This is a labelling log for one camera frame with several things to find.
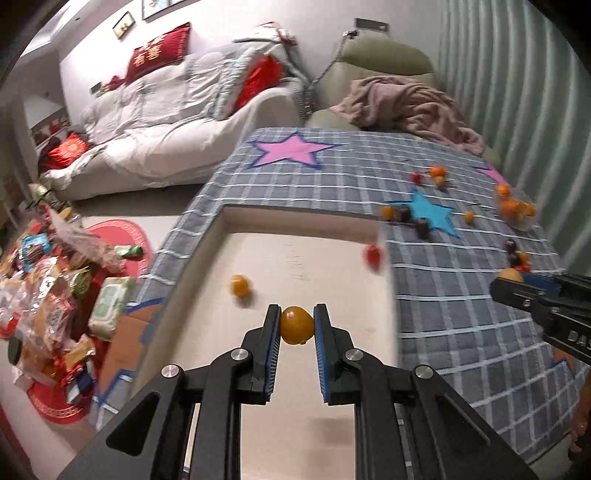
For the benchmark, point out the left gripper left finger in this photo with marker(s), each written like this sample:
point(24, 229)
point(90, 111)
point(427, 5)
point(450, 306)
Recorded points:
point(186, 423)

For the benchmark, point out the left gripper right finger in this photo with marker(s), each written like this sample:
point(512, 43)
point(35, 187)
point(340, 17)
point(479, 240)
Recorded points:
point(409, 424)

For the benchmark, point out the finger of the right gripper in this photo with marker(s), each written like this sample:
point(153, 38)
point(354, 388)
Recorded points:
point(536, 295)
point(559, 284)

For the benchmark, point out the large red cherry tomato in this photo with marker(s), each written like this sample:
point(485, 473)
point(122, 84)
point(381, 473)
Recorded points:
point(373, 256)

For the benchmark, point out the yellow cherry tomato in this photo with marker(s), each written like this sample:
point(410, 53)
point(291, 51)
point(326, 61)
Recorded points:
point(296, 326)

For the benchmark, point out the tan longan fruit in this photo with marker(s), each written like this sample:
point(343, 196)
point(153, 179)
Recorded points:
point(510, 274)

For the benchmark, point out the dark plum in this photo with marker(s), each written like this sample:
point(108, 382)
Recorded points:
point(514, 260)
point(423, 229)
point(511, 246)
point(405, 214)

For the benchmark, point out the person right hand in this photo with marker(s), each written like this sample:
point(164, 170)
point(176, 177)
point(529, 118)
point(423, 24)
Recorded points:
point(580, 428)

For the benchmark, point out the clear glass fruit bowl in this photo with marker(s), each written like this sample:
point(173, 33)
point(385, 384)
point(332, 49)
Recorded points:
point(515, 208)

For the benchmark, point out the yellow tomato right of star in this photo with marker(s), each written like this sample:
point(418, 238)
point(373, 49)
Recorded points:
point(469, 217)

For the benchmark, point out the grey plaid star tablecloth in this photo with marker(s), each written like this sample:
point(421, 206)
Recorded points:
point(492, 354)

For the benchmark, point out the green wet wipes pack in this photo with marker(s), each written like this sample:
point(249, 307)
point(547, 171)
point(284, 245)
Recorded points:
point(109, 305)

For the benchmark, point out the far tan longan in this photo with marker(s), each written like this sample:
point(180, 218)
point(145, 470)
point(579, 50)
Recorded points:
point(440, 182)

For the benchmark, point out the dark plum behind star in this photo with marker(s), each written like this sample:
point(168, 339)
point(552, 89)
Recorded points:
point(405, 214)

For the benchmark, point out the far orange tangerine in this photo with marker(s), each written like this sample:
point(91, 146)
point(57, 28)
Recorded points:
point(438, 171)

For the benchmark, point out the far red cherry tomato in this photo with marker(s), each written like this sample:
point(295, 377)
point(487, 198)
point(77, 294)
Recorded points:
point(417, 178)

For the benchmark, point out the orange tomato by plums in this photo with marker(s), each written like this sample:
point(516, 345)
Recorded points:
point(388, 213)

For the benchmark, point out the yellow tomato in tray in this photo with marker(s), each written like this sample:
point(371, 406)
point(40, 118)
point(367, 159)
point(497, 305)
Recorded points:
point(240, 287)

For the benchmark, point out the green bottle on floor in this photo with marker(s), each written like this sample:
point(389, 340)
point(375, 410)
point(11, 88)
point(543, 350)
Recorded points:
point(131, 252)

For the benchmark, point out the red round floor mat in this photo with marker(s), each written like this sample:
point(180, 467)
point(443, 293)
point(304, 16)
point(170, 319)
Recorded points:
point(50, 402)

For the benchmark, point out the pile of snack bags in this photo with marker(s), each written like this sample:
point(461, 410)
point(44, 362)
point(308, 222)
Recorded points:
point(43, 280)

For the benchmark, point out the teal pleated curtain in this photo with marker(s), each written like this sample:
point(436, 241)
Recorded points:
point(524, 89)

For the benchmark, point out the dark green white tray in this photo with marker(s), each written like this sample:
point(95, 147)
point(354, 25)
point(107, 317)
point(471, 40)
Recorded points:
point(251, 265)

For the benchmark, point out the pink crumpled blanket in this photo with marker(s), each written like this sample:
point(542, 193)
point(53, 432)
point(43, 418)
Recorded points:
point(391, 102)

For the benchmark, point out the olive green armchair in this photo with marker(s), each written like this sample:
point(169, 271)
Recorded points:
point(366, 56)

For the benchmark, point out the red cushion at sofa end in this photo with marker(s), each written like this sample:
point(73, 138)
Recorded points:
point(64, 154)

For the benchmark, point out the white covered sofa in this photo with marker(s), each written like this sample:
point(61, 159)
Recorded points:
point(174, 125)

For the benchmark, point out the red pillow on sofa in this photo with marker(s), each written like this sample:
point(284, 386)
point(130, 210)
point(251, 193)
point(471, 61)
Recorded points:
point(266, 74)

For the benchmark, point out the red embroidered cushion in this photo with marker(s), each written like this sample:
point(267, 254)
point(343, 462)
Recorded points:
point(163, 50)

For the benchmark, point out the framed wall picture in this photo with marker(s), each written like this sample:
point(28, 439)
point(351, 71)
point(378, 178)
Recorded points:
point(123, 25)

